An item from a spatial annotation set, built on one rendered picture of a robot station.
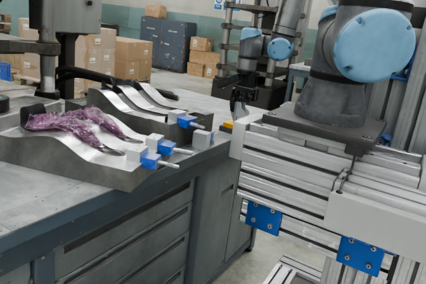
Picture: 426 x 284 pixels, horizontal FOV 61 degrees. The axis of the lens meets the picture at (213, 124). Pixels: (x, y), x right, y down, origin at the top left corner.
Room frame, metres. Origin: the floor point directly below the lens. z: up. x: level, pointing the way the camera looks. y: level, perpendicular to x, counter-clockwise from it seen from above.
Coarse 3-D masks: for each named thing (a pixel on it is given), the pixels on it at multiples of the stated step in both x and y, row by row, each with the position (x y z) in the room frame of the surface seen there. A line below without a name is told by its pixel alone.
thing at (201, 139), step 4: (196, 132) 1.15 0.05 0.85; (200, 132) 1.15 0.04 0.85; (204, 132) 1.15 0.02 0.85; (208, 132) 1.16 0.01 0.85; (212, 132) 1.24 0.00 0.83; (196, 136) 1.15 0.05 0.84; (200, 136) 1.14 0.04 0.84; (204, 136) 1.14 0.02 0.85; (208, 136) 1.14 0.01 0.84; (212, 136) 1.20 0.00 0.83; (192, 140) 1.15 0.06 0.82; (196, 140) 1.14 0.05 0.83; (200, 140) 1.14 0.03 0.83; (204, 140) 1.13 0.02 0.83; (208, 140) 1.15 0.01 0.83; (212, 140) 1.20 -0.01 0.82; (192, 144) 1.15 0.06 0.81; (196, 144) 1.14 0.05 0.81; (200, 144) 1.14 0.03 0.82; (204, 144) 1.13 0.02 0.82; (208, 144) 1.15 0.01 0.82; (200, 148) 1.14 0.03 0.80; (204, 148) 1.13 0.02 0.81
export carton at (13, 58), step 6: (0, 54) 5.56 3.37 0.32; (6, 54) 5.51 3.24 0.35; (12, 54) 5.47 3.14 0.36; (18, 54) 5.44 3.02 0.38; (0, 60) 5.57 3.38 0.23; (6, 60) 5.51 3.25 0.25; (12, 60) 5.47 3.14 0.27; (18, 60) 5.44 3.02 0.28; (12, 66) 5.48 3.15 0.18; (18, 66) 5.44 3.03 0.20
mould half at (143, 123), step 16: (96, 96) 1.24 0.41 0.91; (112, 96) 1.23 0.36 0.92; (128, 96) 1.29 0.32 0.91; (160, 96) 1.41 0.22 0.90; (112, 112) 1.20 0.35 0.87; (128, 112) 1.18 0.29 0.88; (160, 112) 1.22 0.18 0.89; (192, 112) 1.26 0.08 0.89; (208, 112) 1.29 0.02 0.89; (144, 128) 1.12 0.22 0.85; (160, 128) 1.09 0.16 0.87; (176, 128) 1.10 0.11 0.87; (192, 128) 1.18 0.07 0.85; (208, 128) 1.27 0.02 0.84; (176, 144) 1.11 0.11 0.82
